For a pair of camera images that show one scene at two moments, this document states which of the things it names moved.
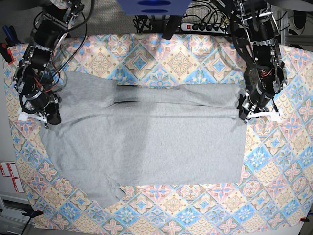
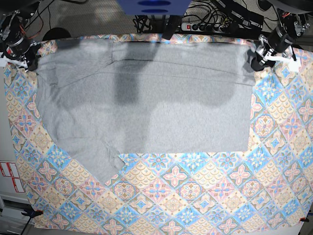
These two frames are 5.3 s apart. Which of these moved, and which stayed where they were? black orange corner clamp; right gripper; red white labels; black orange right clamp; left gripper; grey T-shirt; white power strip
Moved: right gripper; grey T-shirt; left gripper
Stayed: black orange corner clamp; white power strip; red white labels; black orange right clamp
